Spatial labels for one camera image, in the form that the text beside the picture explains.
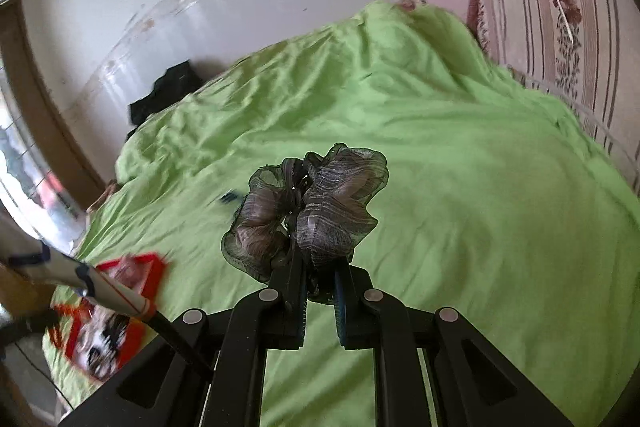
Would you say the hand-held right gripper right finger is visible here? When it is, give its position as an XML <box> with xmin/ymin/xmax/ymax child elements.
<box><xmin>334</xmin><ymin>264</ymin><xmax>576</xmax><ymax>427</ymax></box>

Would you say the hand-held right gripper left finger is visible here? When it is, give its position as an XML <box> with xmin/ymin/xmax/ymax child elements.
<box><xmin>60</xmin><ymin>252</ymin><xmax>308</xmax><ymax>427</ymax></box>

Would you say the red cardboard box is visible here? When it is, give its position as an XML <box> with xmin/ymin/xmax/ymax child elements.
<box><xmin>47</xmin><ymin>251</ymin><xmax>172</xmax><ymax>383</ymax></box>

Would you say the grey gauzy scrunchie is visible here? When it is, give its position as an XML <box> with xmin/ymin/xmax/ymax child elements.
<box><xmin>221</xmin><ymin>144</ymin><xmax>390</xmax><ymax>283</ymax></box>

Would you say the patterned glass window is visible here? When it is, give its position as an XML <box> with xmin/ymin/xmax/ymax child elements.
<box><xmin>0</xmin><ymin>77</ymin><xmax>86</xmax><ymax>243</ymax></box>

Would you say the green bed sheet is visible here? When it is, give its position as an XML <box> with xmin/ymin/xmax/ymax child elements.
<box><xmin>42</xmin><ymin>0</ymin><xmax>640</xmax><ymax>427</ymax></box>

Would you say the black garment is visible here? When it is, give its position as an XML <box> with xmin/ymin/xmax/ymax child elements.
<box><xmin>127</xmin><ymin>61</ymin><xmax>206</xmax><ymax>128</ymax></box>

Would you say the striped floral sofa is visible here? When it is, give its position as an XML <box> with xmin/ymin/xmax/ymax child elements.
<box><xmin>467</xmin><ymin>0</ymin><xmax>640</xmax><ymax>198</ymax></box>

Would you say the wooden window frame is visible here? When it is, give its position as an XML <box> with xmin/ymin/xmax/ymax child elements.
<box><xmin>0</xmin><ymin>0</ymin><xmax>108</xmax><ymax>208</ymax></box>

